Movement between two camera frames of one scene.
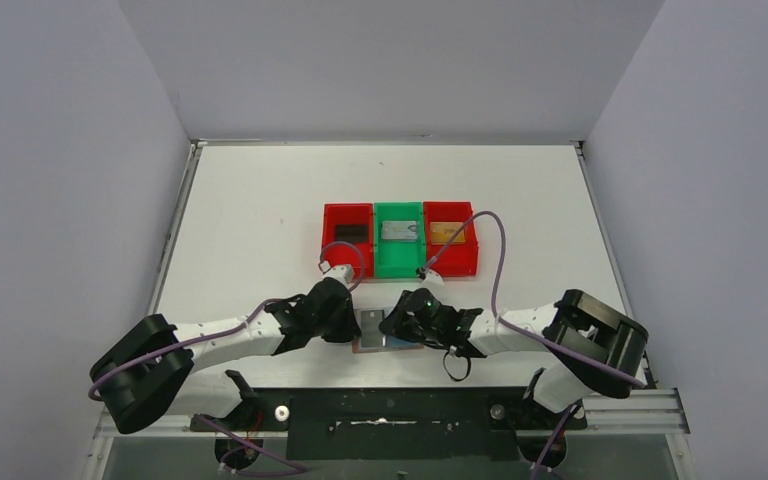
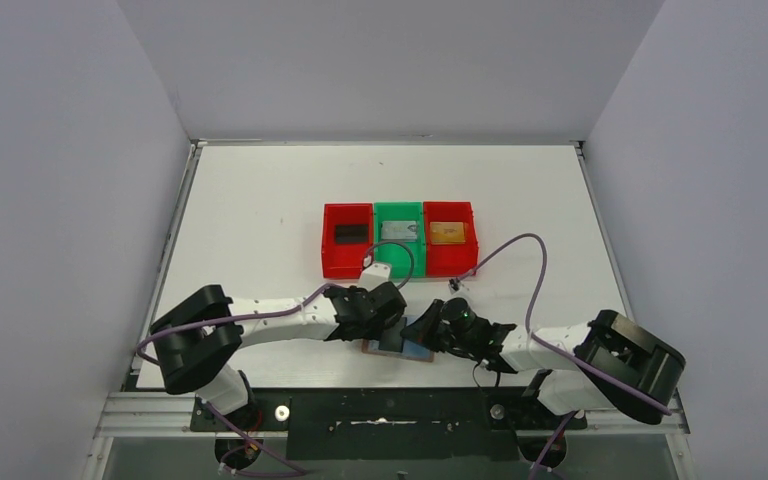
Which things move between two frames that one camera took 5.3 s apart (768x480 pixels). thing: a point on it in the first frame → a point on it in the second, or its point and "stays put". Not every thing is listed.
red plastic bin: (348, 237) stays put
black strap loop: (468, 360) → (487, 369)
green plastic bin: (399, 239) stays put
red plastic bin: (442, 219) stays put
